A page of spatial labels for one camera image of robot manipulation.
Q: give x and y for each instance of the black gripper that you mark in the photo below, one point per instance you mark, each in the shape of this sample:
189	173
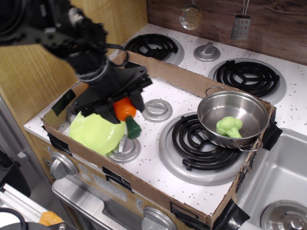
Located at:
108	85

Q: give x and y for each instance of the orange toy carrot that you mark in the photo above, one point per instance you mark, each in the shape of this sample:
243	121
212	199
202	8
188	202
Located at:
125	111

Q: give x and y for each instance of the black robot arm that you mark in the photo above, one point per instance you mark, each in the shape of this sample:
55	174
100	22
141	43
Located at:
64	31

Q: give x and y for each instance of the light green plastic plate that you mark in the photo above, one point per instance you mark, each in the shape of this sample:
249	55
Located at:
96	133

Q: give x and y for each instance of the silver centre stove knob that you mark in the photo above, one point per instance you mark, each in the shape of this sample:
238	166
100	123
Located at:
157	110

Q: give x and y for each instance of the silver stove knob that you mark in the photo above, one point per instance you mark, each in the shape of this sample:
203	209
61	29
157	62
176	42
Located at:
157	110
207	53
126	151

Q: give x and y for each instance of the silver front stove knob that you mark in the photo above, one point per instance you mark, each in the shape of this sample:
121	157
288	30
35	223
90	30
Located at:
126	151

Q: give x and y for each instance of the brown cardboard fence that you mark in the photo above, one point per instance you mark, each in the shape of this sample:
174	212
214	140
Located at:
146	175

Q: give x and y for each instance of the back left black burner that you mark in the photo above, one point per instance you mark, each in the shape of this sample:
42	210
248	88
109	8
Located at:
158	46

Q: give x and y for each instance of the front right black burner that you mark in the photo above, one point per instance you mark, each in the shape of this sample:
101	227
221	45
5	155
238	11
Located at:
191	157

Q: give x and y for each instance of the silver oven front knob left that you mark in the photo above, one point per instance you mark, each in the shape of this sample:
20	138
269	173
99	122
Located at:
62	166

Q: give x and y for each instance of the silver oven knob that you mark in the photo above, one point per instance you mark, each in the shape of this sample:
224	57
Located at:
154	219
62	166

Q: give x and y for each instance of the silver back stove knob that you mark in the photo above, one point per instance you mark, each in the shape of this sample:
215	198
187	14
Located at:
207	53

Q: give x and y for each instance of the green toy broccoli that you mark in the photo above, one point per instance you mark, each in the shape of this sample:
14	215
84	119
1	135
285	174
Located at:
229	126

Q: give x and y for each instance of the hanging silver slotted spoon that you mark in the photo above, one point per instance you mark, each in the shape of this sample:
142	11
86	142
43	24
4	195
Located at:
190	16

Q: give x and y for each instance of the silver oven front knob right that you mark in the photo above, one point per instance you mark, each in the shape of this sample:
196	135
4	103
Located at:
154	219

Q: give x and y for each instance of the orange object bottom left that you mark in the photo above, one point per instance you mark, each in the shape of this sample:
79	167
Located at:
49	218

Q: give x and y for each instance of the hanging silver spatula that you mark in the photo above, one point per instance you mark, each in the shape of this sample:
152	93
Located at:
240	29

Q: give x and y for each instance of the stainless steel sink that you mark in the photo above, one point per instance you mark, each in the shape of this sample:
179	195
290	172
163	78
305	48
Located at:
277	174

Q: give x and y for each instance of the silver sink drain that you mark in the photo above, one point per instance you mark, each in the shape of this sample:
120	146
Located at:
284	215

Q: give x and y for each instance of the silver oven door handle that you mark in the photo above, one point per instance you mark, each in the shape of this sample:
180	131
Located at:
95	212

